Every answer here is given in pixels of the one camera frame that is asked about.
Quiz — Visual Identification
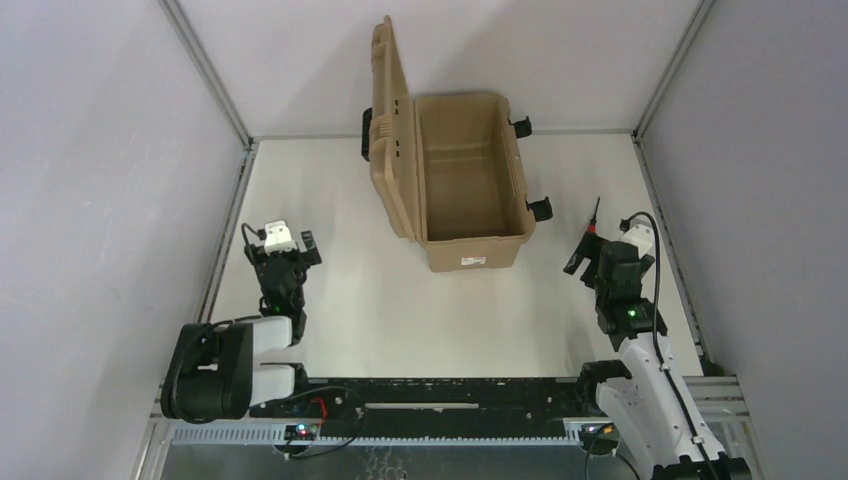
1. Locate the red handled screwdriver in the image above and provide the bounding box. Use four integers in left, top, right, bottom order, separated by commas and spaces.
586, 197, 601, 234

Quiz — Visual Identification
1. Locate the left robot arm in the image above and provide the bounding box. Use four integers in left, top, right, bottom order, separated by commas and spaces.
159, 221, 322, 424

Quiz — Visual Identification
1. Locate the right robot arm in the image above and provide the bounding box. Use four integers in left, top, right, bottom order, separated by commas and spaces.
564, 225, 753, 479

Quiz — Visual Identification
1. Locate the tan plastic storage bin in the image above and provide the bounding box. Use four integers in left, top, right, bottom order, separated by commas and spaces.
361, 16, 553, 273

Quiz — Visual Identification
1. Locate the small green circuit board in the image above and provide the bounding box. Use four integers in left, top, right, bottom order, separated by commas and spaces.
284, 423, 320, 441

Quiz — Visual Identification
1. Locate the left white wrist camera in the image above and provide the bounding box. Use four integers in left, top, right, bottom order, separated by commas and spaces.
263, 220, 298, 255

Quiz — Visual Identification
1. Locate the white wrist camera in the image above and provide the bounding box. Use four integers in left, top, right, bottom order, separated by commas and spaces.
620, 223, 657, 258
263, 220, 298, 255

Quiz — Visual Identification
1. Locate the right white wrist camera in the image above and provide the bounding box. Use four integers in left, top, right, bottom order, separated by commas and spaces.
620, 223, 657, 258

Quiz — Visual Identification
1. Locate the aluminium frame rail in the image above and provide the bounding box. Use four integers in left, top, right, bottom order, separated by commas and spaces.
148, 376, 750, 448

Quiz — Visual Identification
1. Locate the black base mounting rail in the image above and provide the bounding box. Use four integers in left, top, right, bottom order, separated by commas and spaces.
248, 377, 600, 440

